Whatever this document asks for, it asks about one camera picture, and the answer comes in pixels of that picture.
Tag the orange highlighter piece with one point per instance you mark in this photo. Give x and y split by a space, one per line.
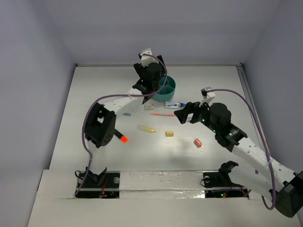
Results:
197 143

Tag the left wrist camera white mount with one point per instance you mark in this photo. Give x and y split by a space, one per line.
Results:
145 57

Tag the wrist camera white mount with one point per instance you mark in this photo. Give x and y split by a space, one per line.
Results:
145 57
207 95

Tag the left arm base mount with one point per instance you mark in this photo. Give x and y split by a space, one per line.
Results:
102 186

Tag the black orange highlighter marker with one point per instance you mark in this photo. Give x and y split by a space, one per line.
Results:
120 136

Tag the yellow highlighter cap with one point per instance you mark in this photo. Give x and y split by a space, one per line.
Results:
169 133

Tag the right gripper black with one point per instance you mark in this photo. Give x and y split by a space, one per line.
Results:
191 107

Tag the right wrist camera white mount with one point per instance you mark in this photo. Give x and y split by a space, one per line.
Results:
207 95

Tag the white eraser in sleeve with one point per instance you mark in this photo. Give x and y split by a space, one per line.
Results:
149 107

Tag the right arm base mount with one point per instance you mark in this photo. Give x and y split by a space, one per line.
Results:
218 184

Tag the clear spray bottle blue cap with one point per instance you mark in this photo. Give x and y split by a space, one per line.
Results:
174 105

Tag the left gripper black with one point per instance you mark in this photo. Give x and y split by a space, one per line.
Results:
138 70

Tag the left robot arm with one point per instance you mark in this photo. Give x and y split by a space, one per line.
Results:
100 120

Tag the teal round compartment organizer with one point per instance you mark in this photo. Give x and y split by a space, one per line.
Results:
167 93

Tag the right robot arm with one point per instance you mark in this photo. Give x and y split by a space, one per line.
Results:
278 183

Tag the metal rail table edge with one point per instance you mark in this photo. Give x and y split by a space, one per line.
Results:
248 96

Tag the yellow highlighter body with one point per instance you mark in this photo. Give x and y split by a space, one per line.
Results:
146 129

